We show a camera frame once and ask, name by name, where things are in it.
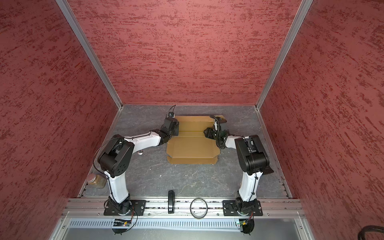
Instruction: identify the brown cardboard box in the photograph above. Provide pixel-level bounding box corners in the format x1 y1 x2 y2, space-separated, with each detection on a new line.
167 116 225 165

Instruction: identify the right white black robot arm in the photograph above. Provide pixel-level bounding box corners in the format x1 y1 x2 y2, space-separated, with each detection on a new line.
204 127 273 216

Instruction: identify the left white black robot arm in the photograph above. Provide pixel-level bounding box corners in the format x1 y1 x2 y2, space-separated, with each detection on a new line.
97 112 179 216

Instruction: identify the black calculator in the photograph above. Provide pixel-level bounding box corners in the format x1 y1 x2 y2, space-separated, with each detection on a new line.
263 166 274 175

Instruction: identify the glass spice jar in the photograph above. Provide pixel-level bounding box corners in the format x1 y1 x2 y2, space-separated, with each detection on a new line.
86 173 107 189

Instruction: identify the right circuit board connector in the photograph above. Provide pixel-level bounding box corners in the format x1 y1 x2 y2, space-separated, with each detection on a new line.
239 219 255 235

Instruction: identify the circuit board connector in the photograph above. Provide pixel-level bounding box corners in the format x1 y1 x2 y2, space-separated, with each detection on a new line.
112 219 132 235
239 219 255 235

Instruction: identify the left circuit board connector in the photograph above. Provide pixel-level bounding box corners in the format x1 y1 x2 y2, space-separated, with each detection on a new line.
112 219 132 235

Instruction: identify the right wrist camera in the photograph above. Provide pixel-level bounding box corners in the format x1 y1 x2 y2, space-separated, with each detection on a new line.
213 116 227 130

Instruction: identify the black handle bar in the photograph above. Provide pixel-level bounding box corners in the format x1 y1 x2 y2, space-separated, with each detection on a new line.
168 190 175 214

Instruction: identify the black cable ring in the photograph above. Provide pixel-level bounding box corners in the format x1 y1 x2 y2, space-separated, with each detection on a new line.
189 197 209 219

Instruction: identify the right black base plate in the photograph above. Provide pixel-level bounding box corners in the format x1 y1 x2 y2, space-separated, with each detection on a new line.
223 199 263 217

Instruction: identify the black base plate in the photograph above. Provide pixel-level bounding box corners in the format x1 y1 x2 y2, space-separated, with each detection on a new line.
223 199 263 217
104 199 147 217

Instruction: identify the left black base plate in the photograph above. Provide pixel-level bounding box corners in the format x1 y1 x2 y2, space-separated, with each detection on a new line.
104 199 147 217

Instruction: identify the aluminium frame rail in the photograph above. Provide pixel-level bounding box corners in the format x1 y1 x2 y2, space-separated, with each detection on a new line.
61 197 307 219

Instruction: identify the white perforated cable duct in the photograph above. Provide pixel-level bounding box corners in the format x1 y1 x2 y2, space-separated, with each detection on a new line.
68 219 241 232

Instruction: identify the left aluminium corner post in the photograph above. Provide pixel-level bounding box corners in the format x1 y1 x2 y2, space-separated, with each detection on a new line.
56 0 124 110

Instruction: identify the aluminium corner post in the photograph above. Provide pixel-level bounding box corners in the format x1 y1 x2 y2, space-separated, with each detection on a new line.
56 0 124 110
256 0 313 111

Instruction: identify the right aluminium corner post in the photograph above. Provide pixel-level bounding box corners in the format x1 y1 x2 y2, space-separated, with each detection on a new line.
256 0 313 111

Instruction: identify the black cable bottom corner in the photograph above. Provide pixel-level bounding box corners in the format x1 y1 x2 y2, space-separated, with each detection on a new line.
357 224 384 240

